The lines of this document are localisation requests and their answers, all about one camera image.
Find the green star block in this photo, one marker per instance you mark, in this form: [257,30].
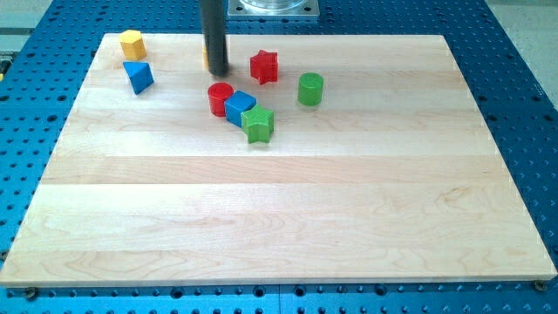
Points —
[258,124]

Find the red star block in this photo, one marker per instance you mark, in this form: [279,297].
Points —
[264,67]

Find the yellow heart block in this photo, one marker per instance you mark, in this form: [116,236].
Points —
[205,58]

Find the blue cube block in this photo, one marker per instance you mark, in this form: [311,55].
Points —
[236,104]

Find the green cylinder block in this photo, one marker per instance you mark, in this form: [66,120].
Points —
[310,89]

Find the red cylinder block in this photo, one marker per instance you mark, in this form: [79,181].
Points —
[218,93]

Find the wooden board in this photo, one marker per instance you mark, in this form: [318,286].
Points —
[393,177]

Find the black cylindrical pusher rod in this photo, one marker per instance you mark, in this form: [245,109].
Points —
[214,31]

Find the blue triangle block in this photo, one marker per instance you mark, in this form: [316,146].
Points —
[139,74]

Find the yellow hexagon block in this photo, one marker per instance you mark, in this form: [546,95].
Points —
[132,45]

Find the blue perforated table plate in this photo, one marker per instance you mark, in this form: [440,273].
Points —
[45,77]

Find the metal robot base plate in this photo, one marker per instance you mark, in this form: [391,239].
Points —
[273,9]

